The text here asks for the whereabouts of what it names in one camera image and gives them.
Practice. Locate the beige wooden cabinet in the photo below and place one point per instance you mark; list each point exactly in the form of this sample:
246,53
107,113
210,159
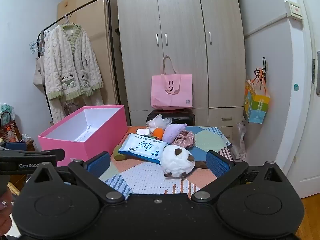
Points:
97,17

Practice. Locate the black suitcase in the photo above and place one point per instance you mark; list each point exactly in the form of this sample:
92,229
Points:
180,116

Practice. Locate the orange plush ball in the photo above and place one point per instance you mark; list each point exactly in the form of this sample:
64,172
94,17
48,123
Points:
158,133

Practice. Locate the pink cardboard box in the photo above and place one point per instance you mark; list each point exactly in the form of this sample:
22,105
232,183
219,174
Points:
100,140

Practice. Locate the blue wet wipes pack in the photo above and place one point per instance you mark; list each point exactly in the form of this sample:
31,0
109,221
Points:
142,148

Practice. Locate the white plush toy brown ears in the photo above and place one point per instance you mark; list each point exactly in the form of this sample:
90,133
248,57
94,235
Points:
176,162

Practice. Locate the teal round sticker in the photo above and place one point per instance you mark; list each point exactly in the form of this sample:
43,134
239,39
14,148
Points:
296,87

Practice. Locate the person's left hand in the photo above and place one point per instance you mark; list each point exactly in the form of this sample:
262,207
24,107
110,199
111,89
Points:
3,212

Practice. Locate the grey three-door wardrobe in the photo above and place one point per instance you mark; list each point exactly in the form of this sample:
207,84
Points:
180,30

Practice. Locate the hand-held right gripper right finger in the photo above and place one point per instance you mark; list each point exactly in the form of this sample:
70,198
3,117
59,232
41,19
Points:
217,164

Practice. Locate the white door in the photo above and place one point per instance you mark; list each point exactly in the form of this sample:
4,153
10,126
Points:
300,130

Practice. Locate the black clothes rack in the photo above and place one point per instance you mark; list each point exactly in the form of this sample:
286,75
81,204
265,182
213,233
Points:
111,55

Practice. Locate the beige canvas tote bag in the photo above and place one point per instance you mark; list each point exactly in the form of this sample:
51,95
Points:
38,75

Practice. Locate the pink tote bag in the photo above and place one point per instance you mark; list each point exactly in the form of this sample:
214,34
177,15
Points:
172,95

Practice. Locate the white wall box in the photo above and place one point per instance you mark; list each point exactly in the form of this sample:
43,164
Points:
294,9

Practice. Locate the pink floral cloth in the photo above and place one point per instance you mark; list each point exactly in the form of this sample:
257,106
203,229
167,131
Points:
185,140

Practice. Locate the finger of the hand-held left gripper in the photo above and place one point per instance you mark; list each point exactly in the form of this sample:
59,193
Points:
16,146
50,153

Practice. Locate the olive green plush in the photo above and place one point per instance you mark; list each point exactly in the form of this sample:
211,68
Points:
119,155

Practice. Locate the woven basket bag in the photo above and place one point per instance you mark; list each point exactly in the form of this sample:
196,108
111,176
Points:
10,126

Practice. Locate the white fluffy robe green trim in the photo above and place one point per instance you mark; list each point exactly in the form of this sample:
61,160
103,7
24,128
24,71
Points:
70,62

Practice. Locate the white plastic bag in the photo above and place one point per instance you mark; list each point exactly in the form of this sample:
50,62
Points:
242,135

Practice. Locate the colourful paper gift bag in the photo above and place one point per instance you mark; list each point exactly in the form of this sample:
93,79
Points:
257,105

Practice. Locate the patchwork blanket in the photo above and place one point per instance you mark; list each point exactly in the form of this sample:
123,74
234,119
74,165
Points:
150,177

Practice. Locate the purple plush toy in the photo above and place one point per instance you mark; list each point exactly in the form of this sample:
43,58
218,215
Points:
172,133

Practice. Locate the small white packet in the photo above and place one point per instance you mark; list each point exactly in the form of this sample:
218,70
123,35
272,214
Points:
142,131

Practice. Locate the orange drink bottle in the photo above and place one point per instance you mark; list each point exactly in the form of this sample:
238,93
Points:
10,135

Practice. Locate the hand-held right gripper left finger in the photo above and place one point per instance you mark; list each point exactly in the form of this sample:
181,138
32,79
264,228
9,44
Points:
99,163

